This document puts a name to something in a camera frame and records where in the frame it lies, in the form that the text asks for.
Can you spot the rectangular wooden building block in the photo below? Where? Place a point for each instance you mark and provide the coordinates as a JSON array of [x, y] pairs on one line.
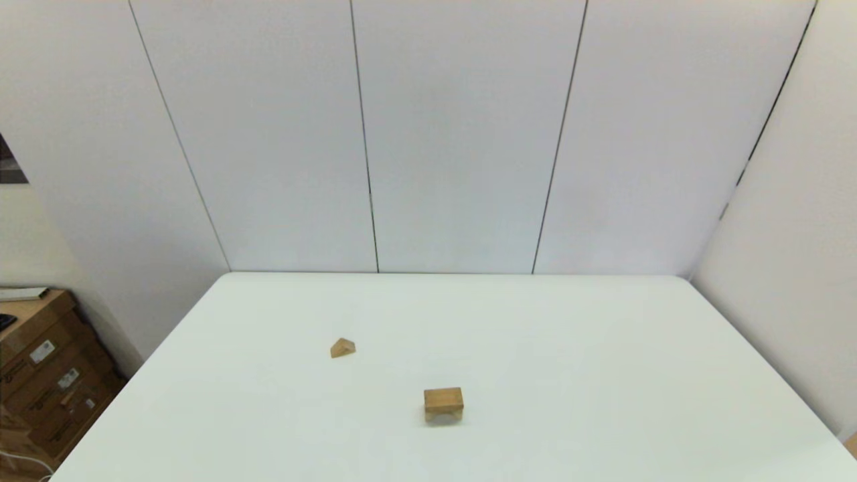
[[443, 399]]

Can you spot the triangular wooden building block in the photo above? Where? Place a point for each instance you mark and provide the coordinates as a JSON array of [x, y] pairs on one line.
[[343, 349]]

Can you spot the white flat strip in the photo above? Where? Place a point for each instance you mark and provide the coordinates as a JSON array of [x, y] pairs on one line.
[[23, 293]]

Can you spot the black handheld device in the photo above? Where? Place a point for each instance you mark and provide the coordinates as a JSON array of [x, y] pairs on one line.
[[5, 322]]

